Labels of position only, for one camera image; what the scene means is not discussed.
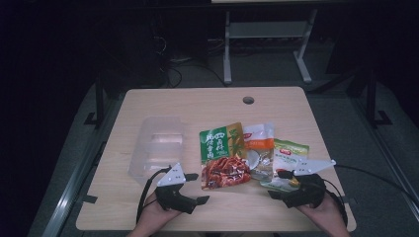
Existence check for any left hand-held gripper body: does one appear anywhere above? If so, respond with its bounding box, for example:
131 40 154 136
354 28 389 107
155 162 199 215

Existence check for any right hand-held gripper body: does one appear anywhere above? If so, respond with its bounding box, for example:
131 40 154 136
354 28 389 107
282 159 337 209

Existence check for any white green packet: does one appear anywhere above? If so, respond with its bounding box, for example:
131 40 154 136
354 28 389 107
260 137 310 193

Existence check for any white orange packet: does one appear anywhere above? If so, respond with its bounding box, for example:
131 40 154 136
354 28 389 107
242 121 276 182

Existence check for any green meat picture packet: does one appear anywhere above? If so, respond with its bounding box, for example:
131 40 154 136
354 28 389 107
199 121 252 191

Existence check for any clear plastic container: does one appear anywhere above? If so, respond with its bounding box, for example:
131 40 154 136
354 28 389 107
127 116 185 186

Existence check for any person's left hand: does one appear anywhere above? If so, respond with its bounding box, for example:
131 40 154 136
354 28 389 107
139 192 182 231

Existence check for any person's right hand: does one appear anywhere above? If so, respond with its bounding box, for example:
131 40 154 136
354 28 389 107
295 194 347 231

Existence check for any black metal stand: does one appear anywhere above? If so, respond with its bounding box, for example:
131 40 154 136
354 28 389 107
365 67 393 127
83 73 107 130

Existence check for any grey metal stand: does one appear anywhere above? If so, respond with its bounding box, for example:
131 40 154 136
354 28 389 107
222 9 319 85

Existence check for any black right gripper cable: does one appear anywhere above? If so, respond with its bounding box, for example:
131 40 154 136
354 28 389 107
320 163 419 228

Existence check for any grey metal floor rail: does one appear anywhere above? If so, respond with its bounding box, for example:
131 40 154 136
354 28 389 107
350 97 419 211
41 141 110 237

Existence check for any black floor cable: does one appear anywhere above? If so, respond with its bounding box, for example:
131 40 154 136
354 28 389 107
159 60 229 89

